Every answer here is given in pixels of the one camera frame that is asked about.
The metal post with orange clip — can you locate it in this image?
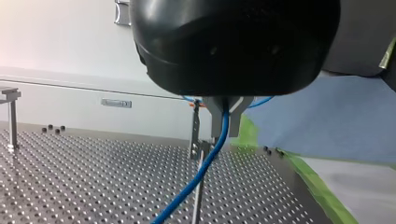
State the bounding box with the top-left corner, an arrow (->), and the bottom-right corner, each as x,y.
188,98 -> 217,161

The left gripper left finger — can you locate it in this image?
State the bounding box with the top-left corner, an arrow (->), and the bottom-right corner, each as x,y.
203,96 -> 226,140

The grey wall plate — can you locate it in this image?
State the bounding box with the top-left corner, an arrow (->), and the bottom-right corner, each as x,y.
100,98 -> 133,109

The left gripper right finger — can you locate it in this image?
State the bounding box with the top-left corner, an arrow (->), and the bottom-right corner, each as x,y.
229,96 -> 255,138

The black panel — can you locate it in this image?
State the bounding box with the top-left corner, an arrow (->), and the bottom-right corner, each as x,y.
320,0 -> 396,91

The connector holder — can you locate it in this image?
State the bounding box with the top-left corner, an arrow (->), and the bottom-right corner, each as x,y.
0,87 -> 22,151

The blue cable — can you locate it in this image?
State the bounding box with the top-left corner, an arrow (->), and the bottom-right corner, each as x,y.
150,94 -> 276,224

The metal wall bracket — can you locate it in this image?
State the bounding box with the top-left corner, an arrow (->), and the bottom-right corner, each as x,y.
113,0 -> 133,27

